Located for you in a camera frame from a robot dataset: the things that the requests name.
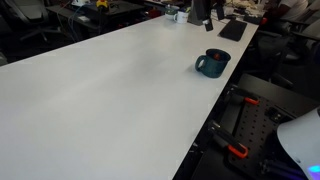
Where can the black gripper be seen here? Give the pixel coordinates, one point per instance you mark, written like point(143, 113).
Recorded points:
point(212, 6)

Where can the red dry-erase marker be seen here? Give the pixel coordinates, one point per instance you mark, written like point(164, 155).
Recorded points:
point(216, 56)

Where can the dark teal mug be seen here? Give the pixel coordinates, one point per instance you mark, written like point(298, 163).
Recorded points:
point(213, 70)

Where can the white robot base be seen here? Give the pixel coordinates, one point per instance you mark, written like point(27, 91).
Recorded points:
point(300, 140)

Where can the white mug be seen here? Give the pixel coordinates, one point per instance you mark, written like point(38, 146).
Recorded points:
point(181, 17)

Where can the black flat pad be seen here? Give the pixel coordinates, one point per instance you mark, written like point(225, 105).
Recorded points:
point(233, 30)

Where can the green and white bowl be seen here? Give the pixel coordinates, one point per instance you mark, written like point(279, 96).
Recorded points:
point(170, 12)

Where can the black office chair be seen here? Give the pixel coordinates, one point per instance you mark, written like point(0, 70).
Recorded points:
point(276, 43)

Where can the person in white shirt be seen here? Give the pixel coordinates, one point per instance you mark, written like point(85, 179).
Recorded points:
point(293, 7)

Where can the black cluttered desk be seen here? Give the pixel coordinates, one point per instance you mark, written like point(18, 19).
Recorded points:
point(116, 10)

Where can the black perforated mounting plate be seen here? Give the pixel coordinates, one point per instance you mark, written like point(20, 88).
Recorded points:
point(256, 130)

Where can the grey office chair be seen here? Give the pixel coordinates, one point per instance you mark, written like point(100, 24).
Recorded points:
point(30, 10)

